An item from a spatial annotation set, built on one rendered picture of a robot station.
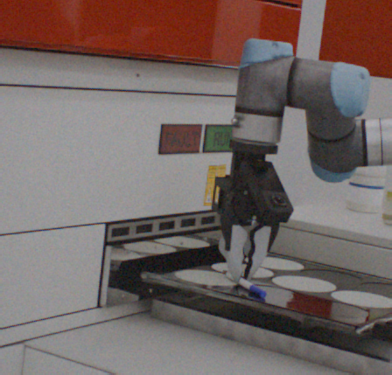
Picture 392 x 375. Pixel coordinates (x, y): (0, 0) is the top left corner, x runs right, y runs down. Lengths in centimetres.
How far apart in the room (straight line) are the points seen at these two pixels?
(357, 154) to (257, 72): 21
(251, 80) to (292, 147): 377
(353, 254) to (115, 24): 66
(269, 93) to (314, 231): 42
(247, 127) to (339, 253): 41
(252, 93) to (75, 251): 34
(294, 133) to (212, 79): 357
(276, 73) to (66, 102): 31
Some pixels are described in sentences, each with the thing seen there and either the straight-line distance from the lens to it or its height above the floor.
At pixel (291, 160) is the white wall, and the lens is 539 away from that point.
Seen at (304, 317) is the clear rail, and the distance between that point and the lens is 153.
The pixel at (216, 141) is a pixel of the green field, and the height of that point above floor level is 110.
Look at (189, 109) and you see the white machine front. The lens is 177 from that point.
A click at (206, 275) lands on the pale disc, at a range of 170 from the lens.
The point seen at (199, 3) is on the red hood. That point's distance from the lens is 166.
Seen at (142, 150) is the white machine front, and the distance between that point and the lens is 167.
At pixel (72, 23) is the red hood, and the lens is 143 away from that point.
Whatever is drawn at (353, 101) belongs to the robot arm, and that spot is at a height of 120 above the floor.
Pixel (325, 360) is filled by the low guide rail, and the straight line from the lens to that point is 159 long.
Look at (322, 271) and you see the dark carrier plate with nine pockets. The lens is 187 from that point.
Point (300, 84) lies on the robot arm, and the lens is 159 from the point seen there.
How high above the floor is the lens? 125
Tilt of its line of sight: 7 degrees down
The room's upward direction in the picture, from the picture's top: 7 degrees clockwise
